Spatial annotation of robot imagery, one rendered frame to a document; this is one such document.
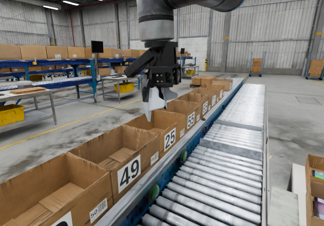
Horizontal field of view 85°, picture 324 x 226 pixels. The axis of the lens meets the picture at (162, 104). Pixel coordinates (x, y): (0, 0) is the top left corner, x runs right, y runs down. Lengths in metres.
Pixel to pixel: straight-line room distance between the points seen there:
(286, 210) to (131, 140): 0.91
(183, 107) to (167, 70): 1.37
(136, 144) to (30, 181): 0.56
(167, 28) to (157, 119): 1.12
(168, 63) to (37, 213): 0.78
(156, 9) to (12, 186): 0.80
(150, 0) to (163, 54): 0.12
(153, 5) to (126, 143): 0.95
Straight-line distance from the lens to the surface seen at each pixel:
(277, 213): 1.15
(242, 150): 1.53
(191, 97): 2.18
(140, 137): 1.14
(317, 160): 1.60
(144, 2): 0.47
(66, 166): 1.01
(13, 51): 5.38
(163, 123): 1.49
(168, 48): 0.47
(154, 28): 0.46
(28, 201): 0.98
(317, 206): 1.25
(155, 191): 1.00
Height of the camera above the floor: 1.49
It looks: 16 degrees down
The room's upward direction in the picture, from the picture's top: straight up
